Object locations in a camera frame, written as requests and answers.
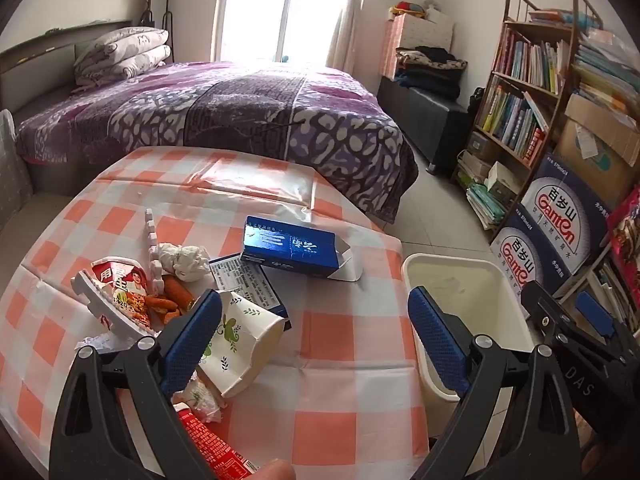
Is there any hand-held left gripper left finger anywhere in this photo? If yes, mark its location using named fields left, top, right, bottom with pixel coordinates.
left=48, top=289, right=223, bottom=480

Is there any stack of flat books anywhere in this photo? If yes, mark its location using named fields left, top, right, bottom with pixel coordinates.
left=457, top=152, right=521, bottom=231

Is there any red printed food packet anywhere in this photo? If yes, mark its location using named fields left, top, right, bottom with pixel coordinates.
left=90, top=257, right=153, bottom=331

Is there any wooden bookshelf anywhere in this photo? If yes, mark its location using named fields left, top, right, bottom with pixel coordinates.
left=452, top=0, right=601, bottom=231

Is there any person's left hand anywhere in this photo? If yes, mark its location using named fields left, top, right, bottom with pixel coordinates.
left=248, top=460, right=297, bottom=480

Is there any leaf print paper cup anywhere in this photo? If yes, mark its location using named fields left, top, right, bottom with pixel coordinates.
left=195, top=290, right=286, bottom=399

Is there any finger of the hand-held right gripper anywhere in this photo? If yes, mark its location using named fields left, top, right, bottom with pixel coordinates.
left=574, top=291, right=640, bottom=356
left=520, top=282, right=618, bottom=361

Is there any pile of papers and booklets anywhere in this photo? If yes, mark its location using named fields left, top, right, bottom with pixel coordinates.
left=572, top=27, right=640, bottom=116

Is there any pink printed packet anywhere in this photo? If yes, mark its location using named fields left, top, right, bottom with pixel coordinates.
left=607, top=195, right=640, bottom=306

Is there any folded floral quilt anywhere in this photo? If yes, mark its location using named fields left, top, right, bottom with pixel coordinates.
left=74, top=26, right=172, bottom=86

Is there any bright window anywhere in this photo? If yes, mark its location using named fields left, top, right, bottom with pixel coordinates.
left=212, top=0, right=361, bottom=66

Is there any orange checkered tablecloth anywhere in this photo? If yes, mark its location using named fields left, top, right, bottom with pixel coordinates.
left=0, top=146, right=431, bottom=480

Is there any dark bed headboard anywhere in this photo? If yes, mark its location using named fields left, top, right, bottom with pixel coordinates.
left=0, top=20, right=133, bottom=111

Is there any row of leaning books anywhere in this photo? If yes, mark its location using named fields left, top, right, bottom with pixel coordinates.
left=475, top=77, right=548, bottom=163

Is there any row of upright books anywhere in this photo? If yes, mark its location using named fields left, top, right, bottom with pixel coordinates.
left=492, top=27, right=571, bottom=93

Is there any white plastic bin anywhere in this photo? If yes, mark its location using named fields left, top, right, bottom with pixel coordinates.
left=402, top=253, right=536, bottom=406

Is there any light curtain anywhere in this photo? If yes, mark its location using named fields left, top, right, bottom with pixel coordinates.
left=325, top=0, right=371, bottom=73

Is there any red snack wrapper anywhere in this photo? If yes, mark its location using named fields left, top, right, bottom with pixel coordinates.
left=177, top=406, right=261, bottom=480

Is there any dark storage bench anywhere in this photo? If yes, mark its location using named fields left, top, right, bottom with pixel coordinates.
left=377, top=77, right=471, bottom=173

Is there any large blue water carton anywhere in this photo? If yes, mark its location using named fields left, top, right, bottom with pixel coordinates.
left=520, top=152, right=623, bottom=296

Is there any small crumpled white paper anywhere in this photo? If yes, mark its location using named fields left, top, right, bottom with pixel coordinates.
left=75, top=335, right=136, bottom=357

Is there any blue and white carton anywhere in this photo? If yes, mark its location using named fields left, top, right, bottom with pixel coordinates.
left=240, top=216, right=365, bottom=282

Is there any white toothed foam strip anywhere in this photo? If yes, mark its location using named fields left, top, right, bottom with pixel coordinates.
left=144, top=208, right=166, bottom=296

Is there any brown cardboard box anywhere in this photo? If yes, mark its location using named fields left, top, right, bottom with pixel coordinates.
left=555, top=92, right=640, bottom=196

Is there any pink storage box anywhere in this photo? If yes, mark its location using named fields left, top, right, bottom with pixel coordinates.
left=382, top=12, right=456, bottom=81

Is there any small plastic wrapper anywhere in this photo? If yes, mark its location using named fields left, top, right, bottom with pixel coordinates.
left=172, top=377, right=223, bottom=423

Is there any small blue water carton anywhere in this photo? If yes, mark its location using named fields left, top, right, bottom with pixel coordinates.
left=490, top=215, right=551, bottom=301

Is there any white foam block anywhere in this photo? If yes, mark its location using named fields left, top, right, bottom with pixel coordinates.
left=70, top=270, right=151, bottom=346

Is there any grey checked cushion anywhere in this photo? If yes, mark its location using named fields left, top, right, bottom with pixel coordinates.
left=0, top=110, right=33, bottom=231

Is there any crumpled white tissue ball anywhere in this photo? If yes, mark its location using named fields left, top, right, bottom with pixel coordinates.
left=157, top=242, right=212, bottom=282

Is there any dark blue flat box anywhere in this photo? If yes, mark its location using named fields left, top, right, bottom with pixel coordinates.
left=208, top=255, right=292, bottom=331

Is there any black coat rack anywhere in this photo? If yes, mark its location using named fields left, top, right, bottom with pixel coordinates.
left=140, top=0, right=175, bottom=63

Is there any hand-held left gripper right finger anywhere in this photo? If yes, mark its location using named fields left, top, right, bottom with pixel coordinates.
left=406, top=286, right=596, bottom=480

